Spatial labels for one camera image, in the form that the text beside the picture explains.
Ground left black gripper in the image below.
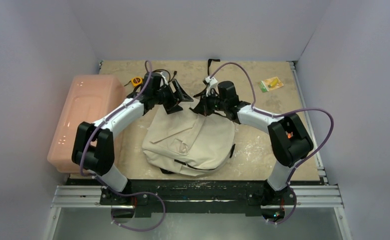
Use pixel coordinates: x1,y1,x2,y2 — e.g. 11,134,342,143
153,79,192,114

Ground beige canvas backpack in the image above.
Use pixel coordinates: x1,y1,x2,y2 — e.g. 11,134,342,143
142,99,235,177

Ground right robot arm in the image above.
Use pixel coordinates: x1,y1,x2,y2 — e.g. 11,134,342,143
191,77,313,204

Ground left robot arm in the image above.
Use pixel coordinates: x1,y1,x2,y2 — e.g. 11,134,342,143
71,72,193,205

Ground yellow tape measure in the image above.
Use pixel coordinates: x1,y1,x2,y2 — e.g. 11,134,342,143
131,76,144,88

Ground banana picture card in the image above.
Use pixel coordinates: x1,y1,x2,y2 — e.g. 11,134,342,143
258,76,284,93

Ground pink plastic storage box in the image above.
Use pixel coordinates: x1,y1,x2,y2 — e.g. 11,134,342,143
47,74,128,174

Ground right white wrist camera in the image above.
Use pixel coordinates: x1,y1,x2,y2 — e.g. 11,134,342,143
203,76,218,96

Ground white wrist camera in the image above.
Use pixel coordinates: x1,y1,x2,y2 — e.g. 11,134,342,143
159,72,170,86
203,76,218,96

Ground black coiled cable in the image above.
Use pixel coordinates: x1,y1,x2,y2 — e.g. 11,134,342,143
153,69,178,84

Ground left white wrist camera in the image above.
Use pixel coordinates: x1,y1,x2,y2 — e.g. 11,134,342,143
159,72,170,86

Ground black table front rail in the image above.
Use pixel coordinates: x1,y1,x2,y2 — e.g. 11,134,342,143
98,178,298,220

